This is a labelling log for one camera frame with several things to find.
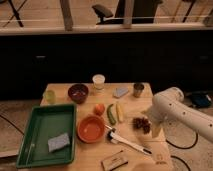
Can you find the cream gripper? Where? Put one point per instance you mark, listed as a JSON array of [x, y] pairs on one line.
[[155, 129]]

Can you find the dark red grape bunch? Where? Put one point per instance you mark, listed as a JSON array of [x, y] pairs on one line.
[[142, 123]]

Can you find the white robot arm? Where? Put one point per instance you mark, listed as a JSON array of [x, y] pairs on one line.
[[169, 103]]

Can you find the orange red bowl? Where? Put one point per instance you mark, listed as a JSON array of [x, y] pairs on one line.
[[91, 129]]

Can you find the dark maroon bowl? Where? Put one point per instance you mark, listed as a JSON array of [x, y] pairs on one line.
[[78, 93]]

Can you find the yellow corn cob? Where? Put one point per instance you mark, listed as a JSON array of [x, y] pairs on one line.
[[119, 112]]

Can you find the metal cup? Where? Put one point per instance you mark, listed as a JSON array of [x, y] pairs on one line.
[[137, 89]]

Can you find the green cucumber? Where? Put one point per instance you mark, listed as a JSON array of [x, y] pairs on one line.
[[110, 116]]

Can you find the small wooden block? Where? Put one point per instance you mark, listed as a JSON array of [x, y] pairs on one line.
[[114, 161]]

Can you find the dark blue floor object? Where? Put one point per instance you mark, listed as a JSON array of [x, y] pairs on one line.
[[201, 100]]

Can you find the grey blue sponge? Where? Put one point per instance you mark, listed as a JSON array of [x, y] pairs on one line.
[[120, 91]]

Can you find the orange tomato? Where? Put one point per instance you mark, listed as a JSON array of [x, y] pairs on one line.
[[99, 109]]

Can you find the white plastic cup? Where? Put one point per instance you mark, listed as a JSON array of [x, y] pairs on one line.
[[98, 81]]

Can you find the grey sponge in tray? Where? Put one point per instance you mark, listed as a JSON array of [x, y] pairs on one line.
[[58, 142]]

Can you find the green plastic tray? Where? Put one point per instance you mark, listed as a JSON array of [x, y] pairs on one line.
[[44, 123]]

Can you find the green translucent cup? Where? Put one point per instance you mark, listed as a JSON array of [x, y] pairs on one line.
[[49, 96]]

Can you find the black office chair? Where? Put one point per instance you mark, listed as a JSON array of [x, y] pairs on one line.
[[140, 12]]

